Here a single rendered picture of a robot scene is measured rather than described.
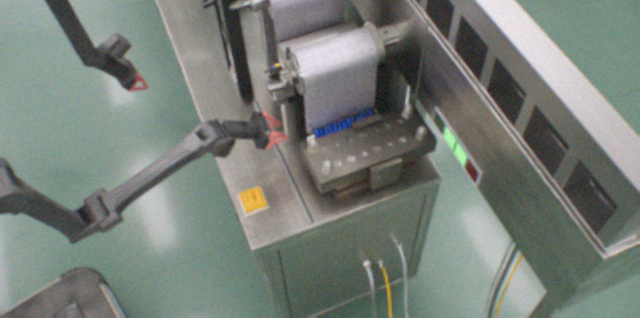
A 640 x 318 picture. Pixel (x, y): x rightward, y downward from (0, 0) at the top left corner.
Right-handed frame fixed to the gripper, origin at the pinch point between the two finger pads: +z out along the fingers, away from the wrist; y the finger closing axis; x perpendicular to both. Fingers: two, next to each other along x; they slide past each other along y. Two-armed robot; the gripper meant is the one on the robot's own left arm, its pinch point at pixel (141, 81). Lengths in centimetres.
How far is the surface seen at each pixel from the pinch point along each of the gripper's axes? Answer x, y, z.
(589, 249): -59, -136, -9
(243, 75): -24.9, -15.8, 18.6
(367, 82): -53, -55, 16
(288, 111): -29, -42, 15
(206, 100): -8.3, -8.6, 21.6
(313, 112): -34, -51, 12
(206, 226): 49, -2, 93
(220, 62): -20.2, 4.7, 28.3
